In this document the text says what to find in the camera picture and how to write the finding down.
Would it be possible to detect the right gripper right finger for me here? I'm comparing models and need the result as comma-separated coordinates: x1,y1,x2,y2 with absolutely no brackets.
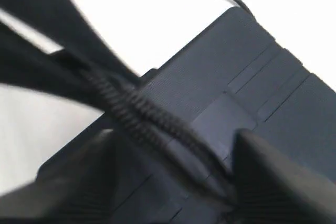
232,129,335,223

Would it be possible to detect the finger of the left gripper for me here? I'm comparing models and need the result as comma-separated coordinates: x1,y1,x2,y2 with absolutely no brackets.
0,0,142,114

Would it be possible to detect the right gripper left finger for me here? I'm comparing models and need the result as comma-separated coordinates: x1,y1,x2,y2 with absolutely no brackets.
1,129,118,223

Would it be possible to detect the black braided rope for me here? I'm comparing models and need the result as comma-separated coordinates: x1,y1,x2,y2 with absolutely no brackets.
56,0,257,206

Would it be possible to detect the black plastic carrying case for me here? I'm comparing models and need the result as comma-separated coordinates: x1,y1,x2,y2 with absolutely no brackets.
35,6,336,224

